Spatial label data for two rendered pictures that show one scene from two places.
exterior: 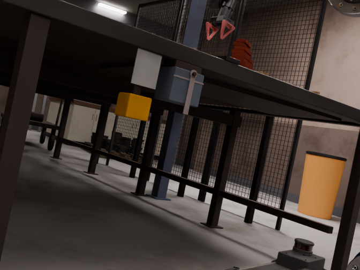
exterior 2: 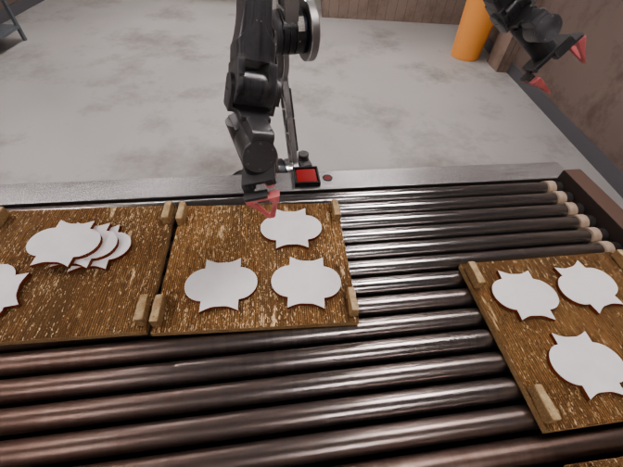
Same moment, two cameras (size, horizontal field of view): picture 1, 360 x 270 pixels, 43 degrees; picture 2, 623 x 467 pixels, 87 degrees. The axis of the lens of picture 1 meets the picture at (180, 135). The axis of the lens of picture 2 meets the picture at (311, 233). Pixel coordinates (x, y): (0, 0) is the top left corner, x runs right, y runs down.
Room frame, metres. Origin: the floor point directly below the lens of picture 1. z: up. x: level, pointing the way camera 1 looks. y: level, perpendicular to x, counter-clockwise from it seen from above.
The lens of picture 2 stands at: (2.46, 0.25, 1.55)
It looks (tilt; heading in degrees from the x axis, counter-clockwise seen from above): 49 degrees down; 207
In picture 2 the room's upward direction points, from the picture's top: 4 degrees clockwise
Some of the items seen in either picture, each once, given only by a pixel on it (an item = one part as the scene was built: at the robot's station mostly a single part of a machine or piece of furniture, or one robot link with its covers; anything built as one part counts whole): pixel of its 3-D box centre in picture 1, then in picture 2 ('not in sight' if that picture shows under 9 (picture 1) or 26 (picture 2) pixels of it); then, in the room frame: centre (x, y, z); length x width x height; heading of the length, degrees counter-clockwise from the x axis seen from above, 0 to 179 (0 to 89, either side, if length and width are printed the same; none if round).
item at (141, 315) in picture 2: not in sight; (143, 309); (2.34, -0.17, 0.95); 0.06 x 0.02 x 0.03; 36
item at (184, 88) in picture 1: (179, 88); not in sight; (1.66, 0.04, 0.77); 0.14 x 0.11 x 0.18; 127
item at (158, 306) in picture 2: not in sight; (158, 309); (2.33, -0.14, 0.95); 0.06 x 0.02 x 0.03; 35
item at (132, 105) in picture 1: (137, 84); not in sight; (1.55, 0.18, 0.74); 0.09 x 0.08 x 0.24; 127
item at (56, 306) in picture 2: not in sight; (68, 265); (2.35, -0.40, 0.93); 0.41 x 0.35 x 0.02; 126
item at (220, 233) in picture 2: not in sight; (260, 258); (2.11, -0.06, 0.93); 0.41 x 0.35 x 0.02; 125
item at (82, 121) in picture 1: (106, 128); not in sight; (9.52, 1.54, 0.42); 2.15 x 1.74 x 0.84; 121
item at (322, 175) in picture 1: (320, 185); not in sight; (5.32, -1.73, 0.36); 0.47 x 0.46 x 0.73; 118
